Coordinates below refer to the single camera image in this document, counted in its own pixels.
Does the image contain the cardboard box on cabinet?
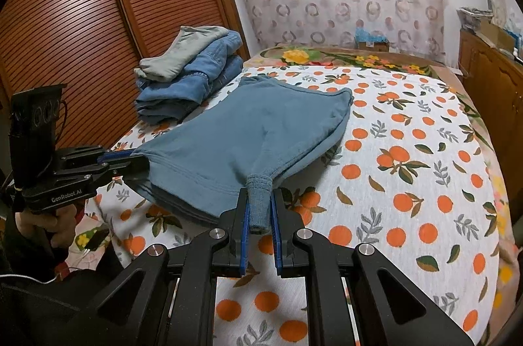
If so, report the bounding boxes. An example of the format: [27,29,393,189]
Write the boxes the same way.
[476,19,516,54]

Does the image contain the dark blue denim garment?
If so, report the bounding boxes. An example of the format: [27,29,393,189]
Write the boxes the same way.
[136,55,243,125]

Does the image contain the orange print bedsheet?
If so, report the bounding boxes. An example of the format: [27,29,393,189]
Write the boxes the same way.
[94,64,502,346]

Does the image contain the floral pink blanket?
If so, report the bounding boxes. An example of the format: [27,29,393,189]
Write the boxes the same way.
[64,43,517,343]

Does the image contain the wooden sideboard cabinet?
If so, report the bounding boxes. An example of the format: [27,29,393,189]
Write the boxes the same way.
[458,30,523,220]

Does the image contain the teal blue pants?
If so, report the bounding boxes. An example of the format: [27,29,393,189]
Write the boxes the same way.
[124,76,353,234]

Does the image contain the light blue denim garment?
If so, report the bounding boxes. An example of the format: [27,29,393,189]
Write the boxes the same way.
[137,31,243,107]

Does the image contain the cardboard box with blue items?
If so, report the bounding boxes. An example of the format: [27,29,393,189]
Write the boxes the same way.
[355,27,389,52]

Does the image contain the grey folded garment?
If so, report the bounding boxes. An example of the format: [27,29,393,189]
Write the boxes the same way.
[134,26,229,82]

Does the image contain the left hand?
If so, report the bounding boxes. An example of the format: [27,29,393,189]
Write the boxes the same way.
[15,204,77,248]

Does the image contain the brown louvered wardrobe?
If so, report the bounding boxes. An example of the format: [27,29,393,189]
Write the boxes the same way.
[1,0,241,147]

